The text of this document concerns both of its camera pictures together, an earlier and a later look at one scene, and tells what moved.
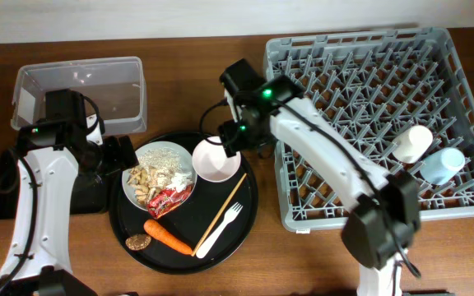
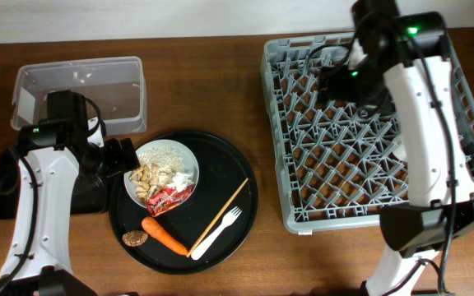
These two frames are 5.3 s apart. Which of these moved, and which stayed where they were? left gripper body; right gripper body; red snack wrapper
Moved: right gripper body
Stayed: red snack wrapper; left gripper body
